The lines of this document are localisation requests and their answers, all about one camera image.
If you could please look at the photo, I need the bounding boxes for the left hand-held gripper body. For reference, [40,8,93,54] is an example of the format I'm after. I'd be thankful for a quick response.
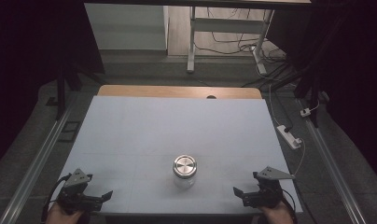
[56,168,105,216]

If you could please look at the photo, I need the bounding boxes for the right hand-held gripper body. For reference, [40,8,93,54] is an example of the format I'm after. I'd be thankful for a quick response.
[242,166,297,210]

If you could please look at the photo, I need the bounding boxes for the clear glass jar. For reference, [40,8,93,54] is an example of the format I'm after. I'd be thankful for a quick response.
[173,172,197,189]

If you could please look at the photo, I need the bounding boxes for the round silver metal lid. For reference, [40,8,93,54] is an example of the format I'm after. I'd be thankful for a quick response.
[172,154,198,179]

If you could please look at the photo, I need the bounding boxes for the person's right hand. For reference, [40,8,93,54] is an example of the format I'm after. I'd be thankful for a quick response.
[258,201,295,224]

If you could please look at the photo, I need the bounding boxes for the person's left hand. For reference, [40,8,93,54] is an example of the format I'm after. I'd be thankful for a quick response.
[46,201,85,224]

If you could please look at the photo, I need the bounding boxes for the white power strip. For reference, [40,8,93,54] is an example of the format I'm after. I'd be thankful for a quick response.
[276,124,303,150]

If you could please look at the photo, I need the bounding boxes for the white table mat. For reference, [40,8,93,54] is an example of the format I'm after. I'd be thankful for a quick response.
[64,95,304,217]

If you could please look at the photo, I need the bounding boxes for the black metal stand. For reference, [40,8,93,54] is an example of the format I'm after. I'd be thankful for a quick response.
[260,59,326,129]
[46,60,105,121]

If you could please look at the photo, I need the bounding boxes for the wooden table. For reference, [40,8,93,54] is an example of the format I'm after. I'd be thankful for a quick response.
[97,84,263,100]

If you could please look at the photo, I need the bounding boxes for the dark curtain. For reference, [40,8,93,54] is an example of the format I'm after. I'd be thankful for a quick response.
[0,0,105,173]
[266,0,377,188]

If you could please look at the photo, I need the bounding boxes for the grey cabinet panel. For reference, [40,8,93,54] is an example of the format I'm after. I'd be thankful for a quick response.
[84,3,169,51]

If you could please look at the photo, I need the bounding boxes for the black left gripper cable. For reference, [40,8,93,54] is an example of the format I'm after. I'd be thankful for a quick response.
[41,175,72,224]

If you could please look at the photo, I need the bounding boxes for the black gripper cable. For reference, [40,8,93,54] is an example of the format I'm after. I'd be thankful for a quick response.
[281,188,299,220]
[41,175,72,224]

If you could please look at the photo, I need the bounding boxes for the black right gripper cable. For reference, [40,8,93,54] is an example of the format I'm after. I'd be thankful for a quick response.
[281,188,299,220]

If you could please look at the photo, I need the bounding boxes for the aluminium floor rail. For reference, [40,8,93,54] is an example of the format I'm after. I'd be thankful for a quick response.
[297,98,369,224]
[0,105,76,224]

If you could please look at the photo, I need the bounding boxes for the thin white cable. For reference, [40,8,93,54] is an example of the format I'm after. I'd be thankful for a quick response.
[268,83,307,175]

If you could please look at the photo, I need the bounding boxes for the black power cable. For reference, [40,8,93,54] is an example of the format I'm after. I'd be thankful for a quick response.
[272,91,294,133]

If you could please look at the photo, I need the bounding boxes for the tangle of dark cables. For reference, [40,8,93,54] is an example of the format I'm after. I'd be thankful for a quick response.
[194,7,287,64]

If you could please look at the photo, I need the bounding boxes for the white desk frame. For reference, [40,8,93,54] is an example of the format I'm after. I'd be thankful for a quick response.
[186,6,275,76]

